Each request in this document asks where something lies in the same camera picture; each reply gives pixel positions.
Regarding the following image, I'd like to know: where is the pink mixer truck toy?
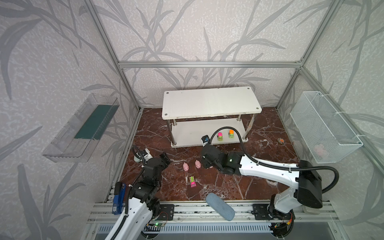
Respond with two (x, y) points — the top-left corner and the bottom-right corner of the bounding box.
(217, 132), (223, 141)

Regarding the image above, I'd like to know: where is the pink green truck toy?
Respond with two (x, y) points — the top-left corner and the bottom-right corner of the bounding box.
(189, 176), (197, 188)

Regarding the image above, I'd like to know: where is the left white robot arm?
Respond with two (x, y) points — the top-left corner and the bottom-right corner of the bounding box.
(106, 146), (171, 240)

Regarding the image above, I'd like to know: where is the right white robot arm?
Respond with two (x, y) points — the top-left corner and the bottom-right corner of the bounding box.
(201, 135), (340, 216)

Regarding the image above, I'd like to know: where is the white two-tier shelf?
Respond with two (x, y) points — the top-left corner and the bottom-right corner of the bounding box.
(162, 87), (262, 148)

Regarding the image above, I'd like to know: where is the pale green round object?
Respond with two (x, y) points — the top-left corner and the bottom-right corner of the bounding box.
(134, 156), (142, 163)

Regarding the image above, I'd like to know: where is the pink pig toy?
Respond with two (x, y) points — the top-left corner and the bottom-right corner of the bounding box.
(183, 163), (189, 172)
(195, 160), (202, 169)

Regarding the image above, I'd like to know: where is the grey blue oval object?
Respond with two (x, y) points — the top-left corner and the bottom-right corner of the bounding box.
(206, 193), (235, 221)

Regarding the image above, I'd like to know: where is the green circuit board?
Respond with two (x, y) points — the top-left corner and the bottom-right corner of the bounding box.
(147, 221), (167, 229)

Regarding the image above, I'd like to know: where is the small orange round object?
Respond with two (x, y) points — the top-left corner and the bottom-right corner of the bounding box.
(278, 138), (285, 145)

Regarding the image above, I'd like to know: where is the pink toy in basket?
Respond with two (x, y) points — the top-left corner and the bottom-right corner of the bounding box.
(314, 144), (329, 158)

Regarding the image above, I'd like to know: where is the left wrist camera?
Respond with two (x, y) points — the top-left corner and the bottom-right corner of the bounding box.
(140, 148), (153, 161)

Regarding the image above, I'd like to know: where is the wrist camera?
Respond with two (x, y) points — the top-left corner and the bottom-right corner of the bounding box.
(201, 135), (210, 147)
(140, 148), (153, 161)

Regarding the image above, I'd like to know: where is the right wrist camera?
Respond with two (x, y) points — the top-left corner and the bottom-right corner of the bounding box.
(201, 135), (210, 147)

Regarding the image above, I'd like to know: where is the blue tool on rail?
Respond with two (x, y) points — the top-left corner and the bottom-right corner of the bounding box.
(112, 182), (126, 215)

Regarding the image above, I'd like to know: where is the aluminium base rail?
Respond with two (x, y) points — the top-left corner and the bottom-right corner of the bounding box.
(86, 200), (340, 224)

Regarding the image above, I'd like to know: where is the clear plastic wall bin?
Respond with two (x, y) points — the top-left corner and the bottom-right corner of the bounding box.
(42, 94), (120, 163)

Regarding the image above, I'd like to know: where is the aluminium frame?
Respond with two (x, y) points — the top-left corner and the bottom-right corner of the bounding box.
(83, 0), (384, 205)

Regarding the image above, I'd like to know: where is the white wire mesh basket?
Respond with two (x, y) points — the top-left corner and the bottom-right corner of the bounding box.
(290, 91), (364, 164)

